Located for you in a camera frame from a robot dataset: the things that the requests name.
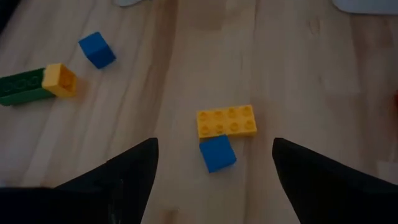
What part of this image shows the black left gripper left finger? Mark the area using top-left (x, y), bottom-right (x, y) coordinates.
top-left (0, 138), bottom-right (159, 224)

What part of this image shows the long yellow block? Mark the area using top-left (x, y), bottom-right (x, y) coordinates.
top-left (196, 104), bottom-right (258, 139)

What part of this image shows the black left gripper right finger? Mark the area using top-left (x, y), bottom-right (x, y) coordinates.
top-left (272, 138), bottom-right (398, 224)

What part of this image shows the small blue block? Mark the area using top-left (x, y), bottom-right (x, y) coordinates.
top-left (198, 134), bottom-right (238, 174)
top-left (77, 31), bottom-right (117, 70)

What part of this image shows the long dark green block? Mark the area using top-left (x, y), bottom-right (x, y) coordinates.
top-left (0, 67), bottom-right (57, 107)

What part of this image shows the small yellow block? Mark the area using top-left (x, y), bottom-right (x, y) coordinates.
top-left (41, 63), bottom-right (78, 99)

